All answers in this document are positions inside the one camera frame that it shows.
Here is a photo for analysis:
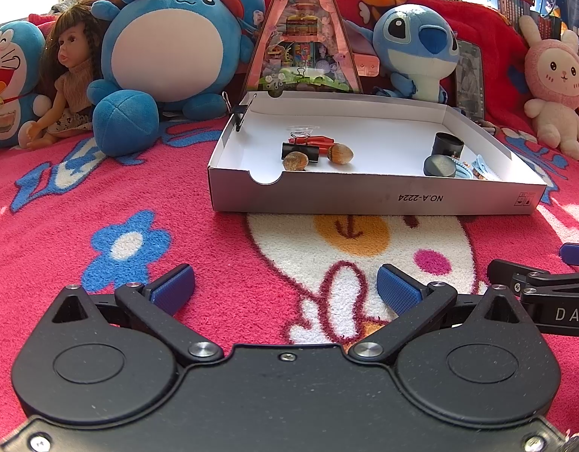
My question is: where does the large black binder clip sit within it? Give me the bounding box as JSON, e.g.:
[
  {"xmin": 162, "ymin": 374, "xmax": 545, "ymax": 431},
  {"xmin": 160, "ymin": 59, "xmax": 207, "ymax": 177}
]
[{"xmin": 281, "ymin": 131, "xmax": 321, "ymax": 165}]

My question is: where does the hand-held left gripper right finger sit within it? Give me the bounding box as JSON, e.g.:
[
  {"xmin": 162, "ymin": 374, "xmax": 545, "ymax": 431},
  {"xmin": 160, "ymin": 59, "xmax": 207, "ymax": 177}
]
[{"xmin": 348, "ymin": 264, "xmax": 537, "ymax": 363}]

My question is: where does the small black binder clip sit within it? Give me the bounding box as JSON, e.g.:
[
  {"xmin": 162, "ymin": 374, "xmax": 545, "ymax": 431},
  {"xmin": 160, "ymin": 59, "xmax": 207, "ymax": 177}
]
[{"xmin": 222, "ymin": 94, "xmax": 258, "ymax": 133}]

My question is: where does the brown-haired baby doll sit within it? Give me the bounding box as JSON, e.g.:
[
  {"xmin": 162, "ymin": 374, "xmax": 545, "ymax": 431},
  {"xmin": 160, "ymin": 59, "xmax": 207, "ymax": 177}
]
[{"xmin": 23, "ymin": 2, "xmax": 104, "ymax": 151}]

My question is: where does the brown walnut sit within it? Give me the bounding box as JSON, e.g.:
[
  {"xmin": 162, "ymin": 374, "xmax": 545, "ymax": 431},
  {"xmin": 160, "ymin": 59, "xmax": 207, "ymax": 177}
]
[
  {"xmin": 327, "ymin": 144, "xmax": 355, "ymax": 166},
  {"xmin": 282, "ymin": 152, "xmax": 311, "ymax": 171}
]

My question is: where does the dark framed photo card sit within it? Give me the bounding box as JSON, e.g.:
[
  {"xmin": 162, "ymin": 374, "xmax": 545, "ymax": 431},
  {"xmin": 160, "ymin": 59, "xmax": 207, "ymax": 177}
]
[{"xmin": 454, "ymin": 38, "xmax": 487, "ymax": 121}]

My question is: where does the round blue mouse plush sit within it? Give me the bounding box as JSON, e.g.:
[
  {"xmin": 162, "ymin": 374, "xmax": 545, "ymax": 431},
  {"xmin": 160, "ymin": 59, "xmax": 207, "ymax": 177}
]
[{"xmin": 87, "ymin": 0, "xmax": 266, "ymax": 157}]

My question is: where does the decorated blue hair clip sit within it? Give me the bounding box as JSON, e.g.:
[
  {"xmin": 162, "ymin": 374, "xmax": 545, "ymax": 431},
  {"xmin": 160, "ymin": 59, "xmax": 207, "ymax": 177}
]
[{"xmin": 471, "ymin": 156, "xmax": 500, "ymax": 182}]

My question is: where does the blue alien plush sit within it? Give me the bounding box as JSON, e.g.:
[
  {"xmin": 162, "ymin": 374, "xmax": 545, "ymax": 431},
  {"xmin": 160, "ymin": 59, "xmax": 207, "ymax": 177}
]
[{"xmin": 343, "ymin": 4, "xmax": 461, "ymax": 103}]

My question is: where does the white cardboard box tray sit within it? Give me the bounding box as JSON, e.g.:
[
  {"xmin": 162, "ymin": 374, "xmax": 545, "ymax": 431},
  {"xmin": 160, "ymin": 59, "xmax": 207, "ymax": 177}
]
[{"xmin": 208, "ymin": 92, "xmax": 547, "ymax": 216}]

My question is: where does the small pink box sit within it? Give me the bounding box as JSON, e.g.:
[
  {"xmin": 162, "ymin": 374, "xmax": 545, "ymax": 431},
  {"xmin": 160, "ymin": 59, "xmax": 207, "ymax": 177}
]
[{"xmin": 353, "ymin": 54, "xmax": 380, "ymax": 77}]

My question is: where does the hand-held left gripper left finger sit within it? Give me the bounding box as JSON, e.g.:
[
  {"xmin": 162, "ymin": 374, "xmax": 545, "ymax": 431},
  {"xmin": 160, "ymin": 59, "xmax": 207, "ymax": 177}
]
[{"xmin": 40, "ymin": 264, "xmax": 223, "ymax": 366}]

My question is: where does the blue robot cat plush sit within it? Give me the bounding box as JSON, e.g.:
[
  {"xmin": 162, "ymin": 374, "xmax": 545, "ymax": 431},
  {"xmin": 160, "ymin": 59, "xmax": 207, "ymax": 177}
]
[{"xmin": 0, "ymin": 21, "xmax": 52, "ymax": 151}]

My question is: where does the pink triangular toy box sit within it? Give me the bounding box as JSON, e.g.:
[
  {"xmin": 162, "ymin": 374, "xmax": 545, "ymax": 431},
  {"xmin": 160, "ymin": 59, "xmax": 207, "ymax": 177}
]
[{"xmin": 242, "ymin": 0, "xmax": 364, "ymax": 95}]

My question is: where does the pink bunny plush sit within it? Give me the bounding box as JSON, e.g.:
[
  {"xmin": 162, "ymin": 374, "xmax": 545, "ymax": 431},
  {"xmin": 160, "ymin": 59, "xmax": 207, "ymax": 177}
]
[{"xmin": 518, "ymin": 15, "xmax": 579, "ymax": 161}]

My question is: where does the red printed blanket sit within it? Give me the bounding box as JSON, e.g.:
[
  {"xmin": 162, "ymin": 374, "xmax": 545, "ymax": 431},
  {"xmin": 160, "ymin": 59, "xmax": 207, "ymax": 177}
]
[{"xmin": 0, "ymin": 0, "xmax": 579, "ymax": 429}]

